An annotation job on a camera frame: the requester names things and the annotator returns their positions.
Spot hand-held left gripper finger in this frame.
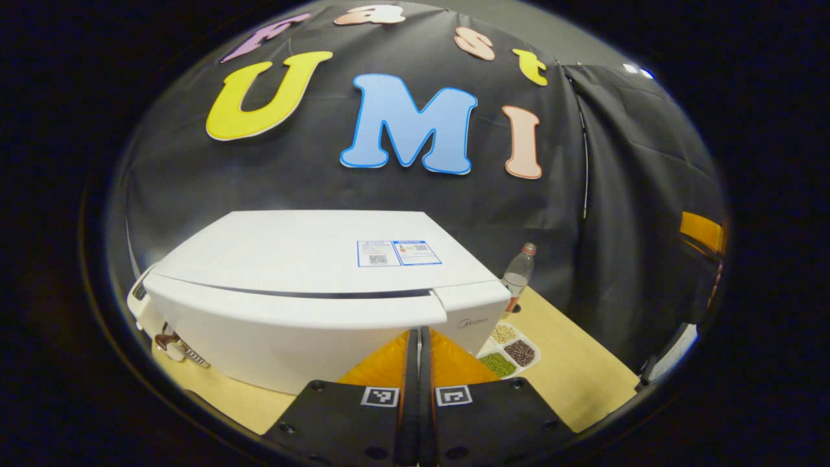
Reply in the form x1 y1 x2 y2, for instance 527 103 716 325
418 328 578 467
263 329 419 467

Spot white microwave oven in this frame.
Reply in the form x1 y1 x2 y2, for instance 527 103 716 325
143 210 512 395

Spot white divided dish of beans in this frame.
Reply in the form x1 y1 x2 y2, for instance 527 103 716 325
477 321 541 379

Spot white object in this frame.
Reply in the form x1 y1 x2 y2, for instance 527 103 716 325
639 322 700 390

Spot clear bottle with red label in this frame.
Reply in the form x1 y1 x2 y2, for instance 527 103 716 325
501 243 538 318

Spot black backdrop cloth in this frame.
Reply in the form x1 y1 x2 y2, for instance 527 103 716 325
107 0 730 374

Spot white toaster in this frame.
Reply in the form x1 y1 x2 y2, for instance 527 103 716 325
126 263 163 338

